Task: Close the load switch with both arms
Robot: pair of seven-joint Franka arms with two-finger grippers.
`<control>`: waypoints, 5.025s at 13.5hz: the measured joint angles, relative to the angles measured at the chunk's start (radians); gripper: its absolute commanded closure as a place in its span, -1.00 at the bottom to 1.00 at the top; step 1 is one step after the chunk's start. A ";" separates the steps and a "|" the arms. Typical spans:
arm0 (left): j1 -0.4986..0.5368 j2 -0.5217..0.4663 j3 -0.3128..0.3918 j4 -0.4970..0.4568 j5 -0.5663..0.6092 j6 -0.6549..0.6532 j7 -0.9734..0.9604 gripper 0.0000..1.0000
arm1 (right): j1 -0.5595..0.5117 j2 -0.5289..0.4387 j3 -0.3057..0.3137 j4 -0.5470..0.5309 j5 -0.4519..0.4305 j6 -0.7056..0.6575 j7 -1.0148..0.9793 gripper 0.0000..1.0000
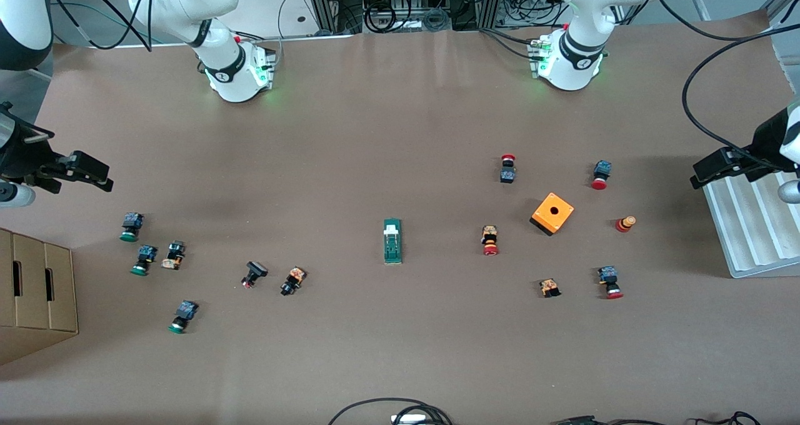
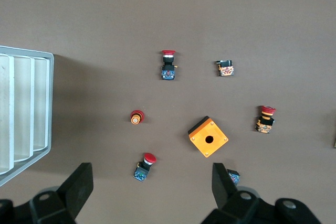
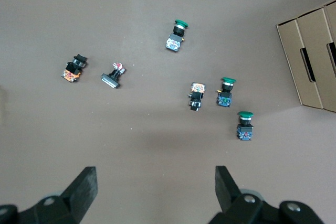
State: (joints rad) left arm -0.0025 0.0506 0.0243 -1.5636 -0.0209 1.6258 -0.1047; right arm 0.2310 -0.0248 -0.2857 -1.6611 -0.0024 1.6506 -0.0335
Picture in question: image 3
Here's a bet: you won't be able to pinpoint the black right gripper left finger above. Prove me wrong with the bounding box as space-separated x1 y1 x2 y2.
0 166 98 224

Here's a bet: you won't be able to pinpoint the black square button red contacts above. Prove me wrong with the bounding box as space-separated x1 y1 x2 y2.
100 62 127 90

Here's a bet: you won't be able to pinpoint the green mushroom push button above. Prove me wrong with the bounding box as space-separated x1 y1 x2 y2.
165 19 190 53
236 111 255 141
216 77 237 108

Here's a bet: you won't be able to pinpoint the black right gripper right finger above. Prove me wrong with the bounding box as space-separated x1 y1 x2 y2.
208 165 325 224

